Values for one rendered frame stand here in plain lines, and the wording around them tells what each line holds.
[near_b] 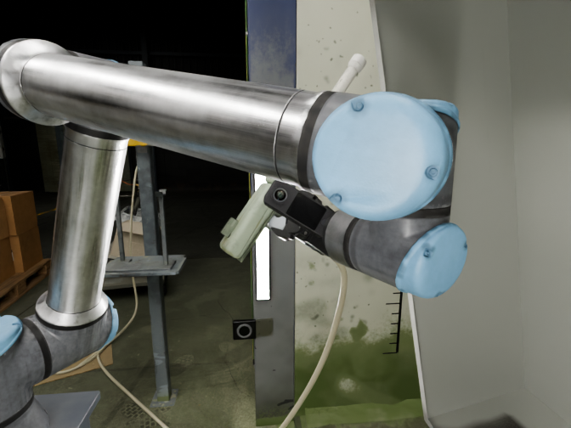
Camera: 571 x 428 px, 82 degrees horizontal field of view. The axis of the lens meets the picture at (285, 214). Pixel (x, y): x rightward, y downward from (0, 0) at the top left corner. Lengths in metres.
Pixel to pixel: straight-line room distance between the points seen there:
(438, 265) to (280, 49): 1.12
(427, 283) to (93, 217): 0.64
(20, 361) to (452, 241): 0.85
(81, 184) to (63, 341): 0.39
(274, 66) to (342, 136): 1.14
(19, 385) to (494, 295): 1.21
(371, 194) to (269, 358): 1.43
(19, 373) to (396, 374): 1.47
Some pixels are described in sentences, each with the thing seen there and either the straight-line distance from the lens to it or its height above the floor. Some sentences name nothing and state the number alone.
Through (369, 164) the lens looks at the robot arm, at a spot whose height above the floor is 1.27.
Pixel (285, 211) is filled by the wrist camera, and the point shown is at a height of 1.19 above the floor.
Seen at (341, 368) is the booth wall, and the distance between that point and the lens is 1.72.
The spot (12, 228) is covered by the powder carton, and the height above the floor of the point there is 0.57.
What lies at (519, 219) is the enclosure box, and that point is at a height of 1.09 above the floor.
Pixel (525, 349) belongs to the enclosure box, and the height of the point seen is 0.68.
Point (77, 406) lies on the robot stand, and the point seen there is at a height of 0.64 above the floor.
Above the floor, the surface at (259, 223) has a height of 1.14.
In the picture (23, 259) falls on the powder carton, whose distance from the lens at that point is 3.96.
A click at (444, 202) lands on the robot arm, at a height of 1.22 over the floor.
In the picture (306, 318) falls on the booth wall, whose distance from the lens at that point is 1.54.
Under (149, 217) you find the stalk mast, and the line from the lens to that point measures 1.63.
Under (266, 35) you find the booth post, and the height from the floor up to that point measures 1.69.
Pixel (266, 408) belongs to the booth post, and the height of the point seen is 0.10.
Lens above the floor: 1.28
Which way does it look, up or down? 11 degrees down
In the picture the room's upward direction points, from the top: straight up
